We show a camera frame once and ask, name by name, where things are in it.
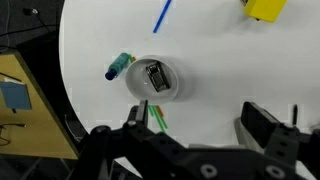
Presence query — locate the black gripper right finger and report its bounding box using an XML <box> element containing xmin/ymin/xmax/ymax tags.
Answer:
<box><xmin>240</xmin><ymin>101</ymin><xmax>320</xmax><ymax>174</ymax></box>

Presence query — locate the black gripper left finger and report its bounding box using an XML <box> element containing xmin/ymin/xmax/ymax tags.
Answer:
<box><xmin>71</xmin><ymin>99</ymin><xmax>188</xmax><ymax>180</ymax></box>

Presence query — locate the black pen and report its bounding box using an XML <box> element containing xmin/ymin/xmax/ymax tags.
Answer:
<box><xmin>292</xmin><ymin>104</ymin><xmax>299</xmax><ymax>128</ymax></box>

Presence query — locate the white bowl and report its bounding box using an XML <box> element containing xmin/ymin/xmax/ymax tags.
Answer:
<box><xmin>124</xmin><ymin>54</ymin><xmax>180</xmax><ymax>103</ymax></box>

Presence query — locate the black rectangular device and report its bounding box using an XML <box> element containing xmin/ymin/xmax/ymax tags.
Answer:
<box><xmin>145</xmin><ymin>61</ymin><xmax>171</xmax><ymax>93</ymax></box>

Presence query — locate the teal marker with blue cap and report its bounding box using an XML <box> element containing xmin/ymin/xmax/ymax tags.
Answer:
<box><xmin>104</xmin><ymin>52</ymin><xmax>133</xmax><ymax>81</ymax></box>

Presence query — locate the wooden desk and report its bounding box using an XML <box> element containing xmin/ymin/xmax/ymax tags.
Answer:
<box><xmin>0</xmin><ymin>53</ymin><xmax>80</xmax><ymax>160</ymax></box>

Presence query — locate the yellow block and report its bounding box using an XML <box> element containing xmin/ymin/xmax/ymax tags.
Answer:
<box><xmin>243</xmin><ymin>0</ymin><xmax>288</xmax><ymax>24</ymax></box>

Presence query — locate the blue notepad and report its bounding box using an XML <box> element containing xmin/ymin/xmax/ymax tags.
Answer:
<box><xmin>0</xmin><ymin>81</ymin><xmax>33</xmax><ymax>112</ymax></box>

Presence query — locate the blue plastic straw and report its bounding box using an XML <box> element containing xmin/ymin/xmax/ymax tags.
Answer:
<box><xmin>152</xmin><ymin>0</ymin><xmax>173</xmax><ymax>34</ymax></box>

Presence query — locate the thin black desk cable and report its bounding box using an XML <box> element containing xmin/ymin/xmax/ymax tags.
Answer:
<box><xmin>0</xmin><ymin>122</ymin><xmax>28</xmax><ymax>148</ymax></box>

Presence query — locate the black cable with plug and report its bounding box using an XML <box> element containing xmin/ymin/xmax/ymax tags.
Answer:
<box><xmin>0</xmin><ymin>7</ymin><xmax>61</xmax><ymax>38</ymax></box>

